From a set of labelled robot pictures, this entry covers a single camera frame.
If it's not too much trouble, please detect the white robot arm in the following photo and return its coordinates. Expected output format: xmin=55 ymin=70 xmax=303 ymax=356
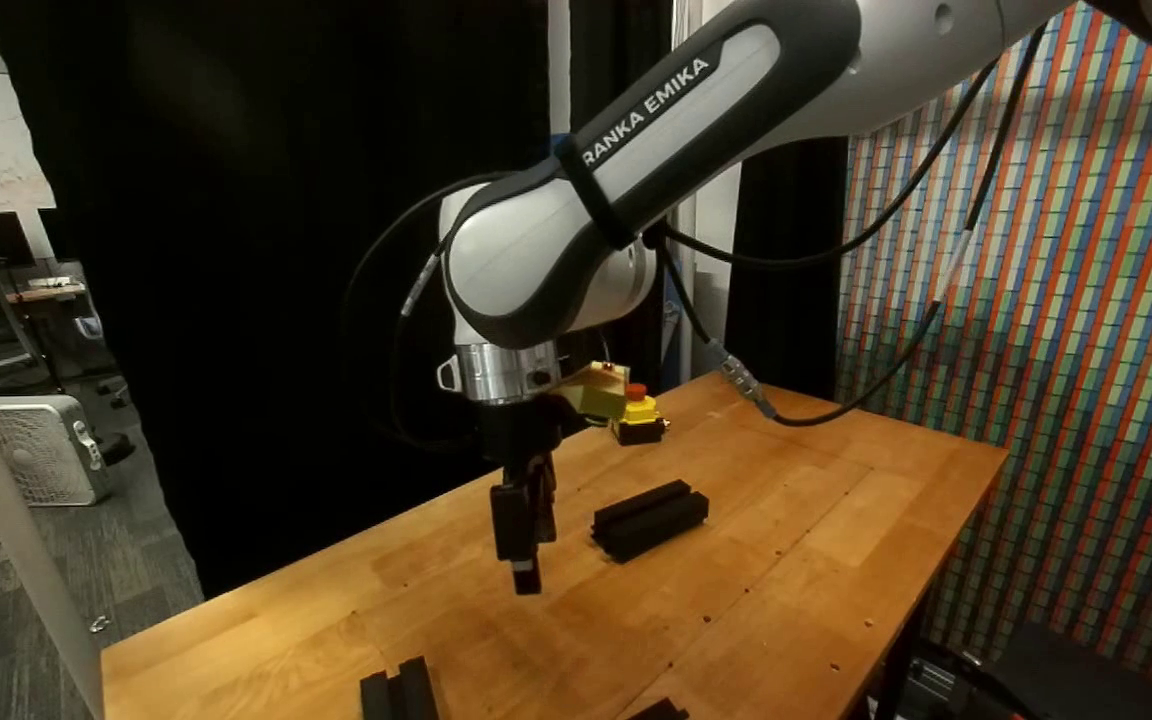
xmin=436 ymin=0 xmax=1152 ymax=596

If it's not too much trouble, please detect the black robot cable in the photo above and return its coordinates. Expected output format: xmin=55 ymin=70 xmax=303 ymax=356
xmin=334 ymin=15 xmax=1047 ymax=464

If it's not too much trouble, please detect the black curtain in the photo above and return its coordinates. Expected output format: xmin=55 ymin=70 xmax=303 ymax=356
xmin=0 ymin=0 xmax=547 ymax=596

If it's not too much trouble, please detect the white metal frame post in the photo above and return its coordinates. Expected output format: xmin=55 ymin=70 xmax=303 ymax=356
xmin=0 ymin=452 xmax=106 ymax=720

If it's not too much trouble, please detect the yellow red emergency stop button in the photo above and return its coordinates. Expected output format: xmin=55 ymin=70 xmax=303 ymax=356
xmin=616 ymin=385 xmax=670 ymax=446

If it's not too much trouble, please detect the black notched piece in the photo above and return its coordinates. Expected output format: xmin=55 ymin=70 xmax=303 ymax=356
xmin=360 ymin=655 xmax=442 ymax=720
xmin=591 ymin=482 xmax=707 ymax=533

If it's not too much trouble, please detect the white box appliance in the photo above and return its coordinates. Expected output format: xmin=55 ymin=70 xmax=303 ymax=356
xmin=0 ymin=395 xmax=106 ymax=510

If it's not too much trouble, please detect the black rectangular block piece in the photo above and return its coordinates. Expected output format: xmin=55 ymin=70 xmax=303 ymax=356
xmin=591 ymin=503 xmax=707 ymax=563

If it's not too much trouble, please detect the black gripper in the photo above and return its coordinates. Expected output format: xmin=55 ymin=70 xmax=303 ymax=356
xmin=478 ymin=395 xmax=584 ymax=596

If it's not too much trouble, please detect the colourful patterned panel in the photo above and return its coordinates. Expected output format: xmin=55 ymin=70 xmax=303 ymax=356
xmin=839 ymin=5 xmax=1152 ymax=682

